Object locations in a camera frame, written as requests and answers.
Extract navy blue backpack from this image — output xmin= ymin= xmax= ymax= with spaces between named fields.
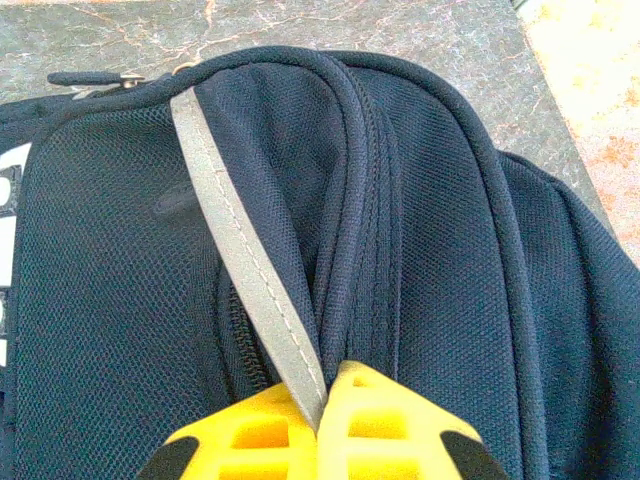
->
xmin=0 ymin=44 xmax=640 ymax=480

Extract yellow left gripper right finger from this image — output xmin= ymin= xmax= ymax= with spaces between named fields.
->
xmin=318 ymin=359 xmax=511 ymax=480

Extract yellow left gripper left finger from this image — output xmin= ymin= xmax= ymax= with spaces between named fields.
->
xmin=137 ymin=382 xmax=321 ymax=480

